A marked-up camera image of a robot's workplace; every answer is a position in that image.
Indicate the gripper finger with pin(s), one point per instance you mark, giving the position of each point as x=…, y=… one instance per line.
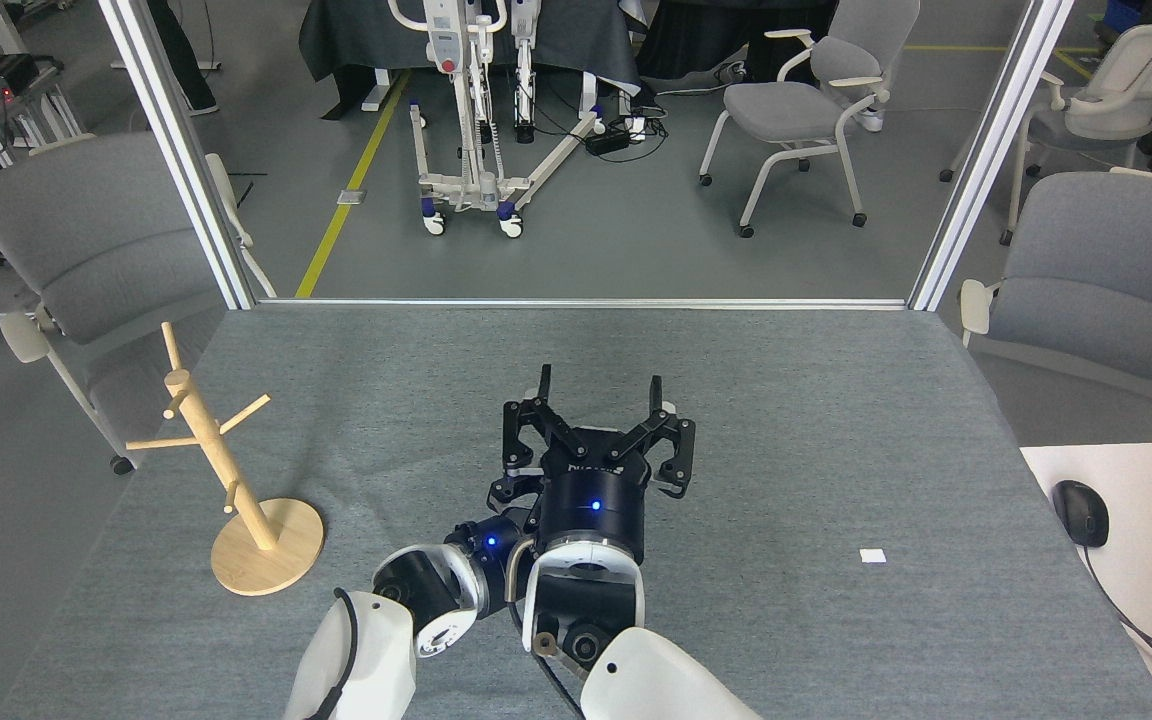
x=674, y=450
x=516, y=488
x=526, y=430

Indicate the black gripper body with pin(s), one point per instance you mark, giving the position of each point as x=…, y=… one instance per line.
x=491, y=545
x=591, y=510

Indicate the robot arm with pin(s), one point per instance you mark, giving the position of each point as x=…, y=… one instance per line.
x=586, y=610
x=366, y=650

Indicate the wooden cup rack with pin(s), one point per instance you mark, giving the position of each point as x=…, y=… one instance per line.
x=256, y=555

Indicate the metal floor plate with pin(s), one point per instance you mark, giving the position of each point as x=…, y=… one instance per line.
x=351, y=197

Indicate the black power strip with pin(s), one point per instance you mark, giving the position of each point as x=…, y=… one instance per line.
x=606, y=140

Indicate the yellow floor tape line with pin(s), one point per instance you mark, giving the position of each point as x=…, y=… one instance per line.
x=376, y=130

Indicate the grey office chair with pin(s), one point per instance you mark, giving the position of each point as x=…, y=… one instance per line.
x=86, y=230
x=1106, y=270
x=786, y=110
x=1136, y=60

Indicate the white stand on wheels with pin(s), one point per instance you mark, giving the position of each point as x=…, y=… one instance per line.
x=444, y=40

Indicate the black computer mouse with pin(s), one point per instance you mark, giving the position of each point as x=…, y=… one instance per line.
x=1081, y=512

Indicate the black cloth covered table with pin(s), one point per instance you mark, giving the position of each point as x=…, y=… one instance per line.
x=696, y=30
x=356, y=40

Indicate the person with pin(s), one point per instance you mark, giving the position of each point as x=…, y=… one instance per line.
x=181, y=50

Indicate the metal equipment cart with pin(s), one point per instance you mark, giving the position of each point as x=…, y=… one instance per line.
x=6, y=80

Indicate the silver frame rail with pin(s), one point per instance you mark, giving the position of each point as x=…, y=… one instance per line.
x=576, y=303

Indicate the silver frame post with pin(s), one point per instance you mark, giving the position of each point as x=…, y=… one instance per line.
x=171, y=130
x=986, y=150

